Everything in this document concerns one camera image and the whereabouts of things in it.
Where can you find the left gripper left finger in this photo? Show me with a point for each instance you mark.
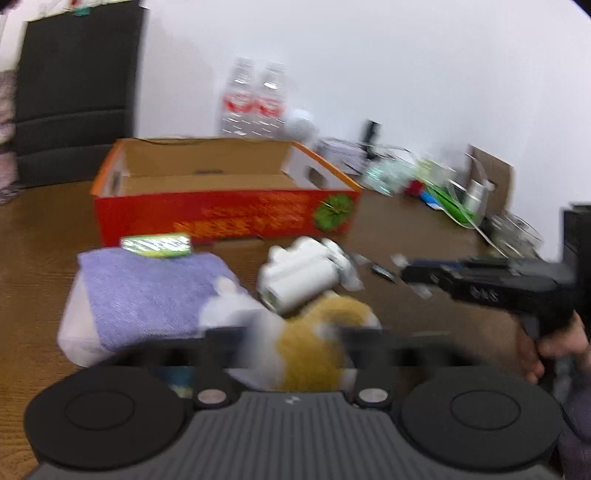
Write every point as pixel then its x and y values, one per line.
pixel 212 356

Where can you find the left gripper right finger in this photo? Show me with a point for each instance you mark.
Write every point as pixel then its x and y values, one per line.
pixel 384 364

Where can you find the yellow white plush toy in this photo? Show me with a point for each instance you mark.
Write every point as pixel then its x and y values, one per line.
pixel 303 353

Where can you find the small black wrapper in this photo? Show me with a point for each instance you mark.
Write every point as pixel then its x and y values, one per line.
pixel 383 272

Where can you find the purple towel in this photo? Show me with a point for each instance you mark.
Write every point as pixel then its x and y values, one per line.
pixel 134 298

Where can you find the white water filter device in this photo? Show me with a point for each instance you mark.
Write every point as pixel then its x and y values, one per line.
pixel 300 273

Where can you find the white tissue pack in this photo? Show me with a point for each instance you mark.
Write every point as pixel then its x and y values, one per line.
pixel 82 338

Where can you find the purple sleeve forearm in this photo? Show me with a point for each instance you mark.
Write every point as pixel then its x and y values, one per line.
pixel 574 443

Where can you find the person's right hand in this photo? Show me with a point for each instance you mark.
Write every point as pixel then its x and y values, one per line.
pixel 571 341

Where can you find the clear glass cup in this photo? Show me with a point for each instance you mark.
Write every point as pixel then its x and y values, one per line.
pixel 515 237

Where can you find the white spray bottle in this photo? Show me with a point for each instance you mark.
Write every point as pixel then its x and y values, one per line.
pixel 474 196

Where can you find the brown cardboard piece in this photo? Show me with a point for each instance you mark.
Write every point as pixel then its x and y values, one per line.
pixel 499 174

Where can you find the green plastic packet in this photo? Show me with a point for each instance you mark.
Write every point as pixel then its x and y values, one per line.
pixel 447 198

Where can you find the red orange cardboard box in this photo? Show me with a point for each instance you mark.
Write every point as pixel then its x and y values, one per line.
pixel 220 188

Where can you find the red small object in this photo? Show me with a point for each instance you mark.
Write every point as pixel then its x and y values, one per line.
pixel 415 188

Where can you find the teal crumpled plastic bag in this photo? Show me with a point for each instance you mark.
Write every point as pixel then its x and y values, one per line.
pixel 388 176

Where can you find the right water bottle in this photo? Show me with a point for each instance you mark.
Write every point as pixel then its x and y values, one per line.
pixel 269 103

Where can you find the water bottle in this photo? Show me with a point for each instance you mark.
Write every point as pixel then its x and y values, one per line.
pixel 269 103
pixel 237 101

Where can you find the white round speaker robot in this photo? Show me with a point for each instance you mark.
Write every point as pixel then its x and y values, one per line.
pixel 299 126

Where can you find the left water bottle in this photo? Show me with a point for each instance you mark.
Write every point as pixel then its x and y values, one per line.
pixel 237 101

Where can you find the patterned flower vase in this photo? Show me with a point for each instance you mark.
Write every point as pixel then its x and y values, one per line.
pixel 9 188

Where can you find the black paper bag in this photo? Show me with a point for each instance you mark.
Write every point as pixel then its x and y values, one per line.
pixel 75 92

